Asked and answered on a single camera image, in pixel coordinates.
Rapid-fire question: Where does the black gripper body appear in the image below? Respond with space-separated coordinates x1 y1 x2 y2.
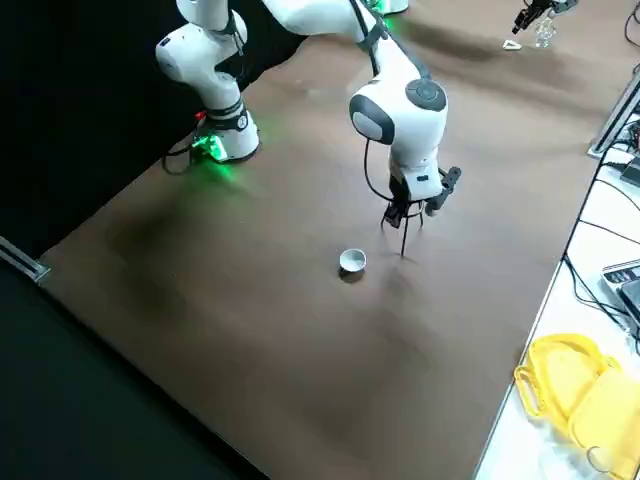
530 0 580 15
388 171 445 207

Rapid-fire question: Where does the black wire tripod stand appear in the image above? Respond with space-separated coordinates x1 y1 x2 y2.
380 198 427 259

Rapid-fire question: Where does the small black box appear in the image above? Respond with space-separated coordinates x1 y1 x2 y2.
619 157 640 187

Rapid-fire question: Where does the grey device with buttons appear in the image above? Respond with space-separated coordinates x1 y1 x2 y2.
601 258 640 331

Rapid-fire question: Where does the yellow plastic case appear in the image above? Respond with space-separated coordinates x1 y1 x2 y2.
513 333 640 480

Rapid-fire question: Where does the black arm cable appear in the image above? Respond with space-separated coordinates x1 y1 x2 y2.
349 0 396 201

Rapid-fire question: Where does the aluminium profile post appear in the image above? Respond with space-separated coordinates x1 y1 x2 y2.
587 69 640 159

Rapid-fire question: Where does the long black desk cable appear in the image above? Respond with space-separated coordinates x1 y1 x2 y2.
562 144 640 331

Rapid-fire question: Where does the black base power cable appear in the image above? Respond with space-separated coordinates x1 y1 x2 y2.
162 137 206 176

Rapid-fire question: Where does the aluminium corner rail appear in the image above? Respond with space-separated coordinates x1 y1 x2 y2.
0 234 52 287

